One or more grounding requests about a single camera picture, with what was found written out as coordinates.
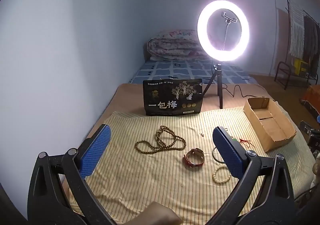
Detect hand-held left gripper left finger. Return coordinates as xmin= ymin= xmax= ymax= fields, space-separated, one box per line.
xmin=27 ymin=124 xmax=118 ymax=225

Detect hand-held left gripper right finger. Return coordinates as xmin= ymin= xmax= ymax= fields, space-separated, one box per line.
xmin=207 ymin=126 xmax=297 ymax=225

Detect dark thin bangle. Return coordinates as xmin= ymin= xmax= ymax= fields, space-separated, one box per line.
xmin=212 ymin=147 xmax=225 ymax=164

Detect red string bracelet green bead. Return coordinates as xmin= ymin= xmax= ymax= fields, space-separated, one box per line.
xmin=231 ymin=137 xmax=253 ymax=148

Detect cream bead bracelet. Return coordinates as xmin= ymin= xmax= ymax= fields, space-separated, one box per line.
xmin=212 ymin=165 xmax=232 ymax=184

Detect red leather strap watch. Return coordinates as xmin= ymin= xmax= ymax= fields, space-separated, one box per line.
xmin=183 ymin=148 xmax=205 ymax=168

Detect brown cardboard box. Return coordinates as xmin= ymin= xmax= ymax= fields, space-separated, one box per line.
xmin=244 ymin=97 xmax=297 ymax=152

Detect brown wooden bead necklace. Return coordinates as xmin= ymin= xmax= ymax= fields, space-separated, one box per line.
xmin=135 ymin=125 xmax=187 ymax=154

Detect orange covered low table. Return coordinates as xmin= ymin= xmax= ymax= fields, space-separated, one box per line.
xmin=299 ymin=85 xmax=320 ymax=118

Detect yellow striped cloth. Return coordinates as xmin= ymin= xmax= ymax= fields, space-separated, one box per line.
xmin=67 ymin=108 xmax=316 ymax=225

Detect black tripod stand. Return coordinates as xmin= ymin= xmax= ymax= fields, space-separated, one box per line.
xmin=201 ymin=63 xmax=224 ymax=109

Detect yellow crate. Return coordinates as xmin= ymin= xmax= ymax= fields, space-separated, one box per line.
xmin=294 ymin=58 xmax=310 ymax=74

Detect black printed snack bag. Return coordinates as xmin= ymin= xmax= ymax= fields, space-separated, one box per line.
xmin=142 ymin=78 xmax=203 ymax=117

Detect dark hanging clothes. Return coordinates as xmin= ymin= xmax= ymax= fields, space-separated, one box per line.
xmin=302 ymin=15 xmax=320 ymax=66

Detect pale door panel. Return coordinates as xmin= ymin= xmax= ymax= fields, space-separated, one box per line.
xmin=275 ymin=7 xmax=292 ymax=75

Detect striped hanging towel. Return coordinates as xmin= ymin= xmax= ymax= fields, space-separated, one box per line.
xmin=289 ymin=0 xmax=305 ymax=58

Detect folded floral quilt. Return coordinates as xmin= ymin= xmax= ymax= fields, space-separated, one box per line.
xmin=147 ymin=30 xmax=208 ymax=62

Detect black clothes rack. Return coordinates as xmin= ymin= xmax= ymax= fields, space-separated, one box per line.
xmin=284 ymin=0 xmax=320 ymax=90

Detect black phone clamp holder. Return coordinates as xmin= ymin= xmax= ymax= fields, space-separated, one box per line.
xmin=221 ymin=12 xmax=238 ymax=50

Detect black power cable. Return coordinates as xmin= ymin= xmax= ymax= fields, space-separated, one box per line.
xmin=222 ymin=85 xmax=268 ymax=99

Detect white ring light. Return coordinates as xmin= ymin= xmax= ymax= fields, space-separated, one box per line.
xmin=197 ymin=0 xmax=250 ymax=63

